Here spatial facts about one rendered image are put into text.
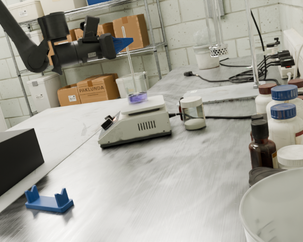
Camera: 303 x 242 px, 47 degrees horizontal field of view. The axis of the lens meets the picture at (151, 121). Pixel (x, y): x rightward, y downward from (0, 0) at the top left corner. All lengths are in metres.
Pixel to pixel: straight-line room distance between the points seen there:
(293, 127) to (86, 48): 0.53
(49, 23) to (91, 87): 2.37
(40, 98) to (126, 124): 2.66
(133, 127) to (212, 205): 0.40
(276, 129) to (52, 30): 0.56
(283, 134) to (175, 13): 2.77
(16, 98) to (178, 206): 3.77
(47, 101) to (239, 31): 1.90
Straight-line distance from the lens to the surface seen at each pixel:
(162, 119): 0.91
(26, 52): 0.89
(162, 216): 0.57
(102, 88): 3.19
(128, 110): 0.91
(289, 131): 0.62
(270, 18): 3.24
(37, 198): 0.74
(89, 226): 0.60
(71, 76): 3.80
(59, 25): 0.89
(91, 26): 0.90
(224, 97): 1.17
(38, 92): 3.53
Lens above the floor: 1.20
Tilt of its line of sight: 16 degrees down
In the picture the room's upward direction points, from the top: 12 degrees counter-clockwise
